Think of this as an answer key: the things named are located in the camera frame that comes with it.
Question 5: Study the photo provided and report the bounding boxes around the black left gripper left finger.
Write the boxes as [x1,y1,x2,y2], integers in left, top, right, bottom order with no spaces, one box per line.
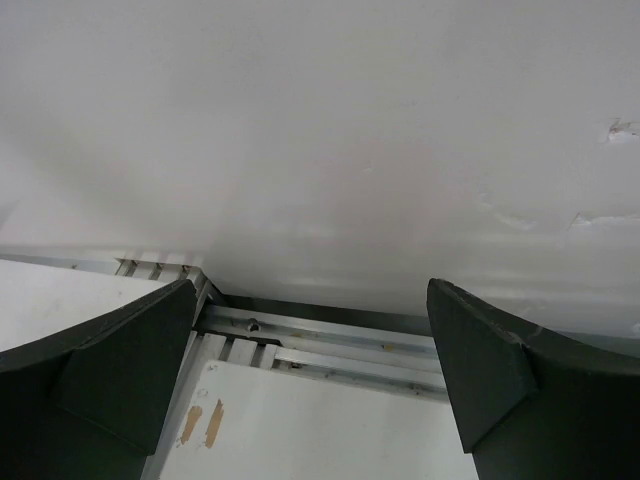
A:
[1,280,197,479]

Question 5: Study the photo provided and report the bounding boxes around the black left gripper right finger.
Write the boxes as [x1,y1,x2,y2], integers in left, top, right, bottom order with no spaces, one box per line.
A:
[426,279,639,479]

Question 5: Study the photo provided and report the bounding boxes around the aluminium table frame rail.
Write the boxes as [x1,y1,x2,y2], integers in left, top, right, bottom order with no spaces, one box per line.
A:
[0,242,640,480]

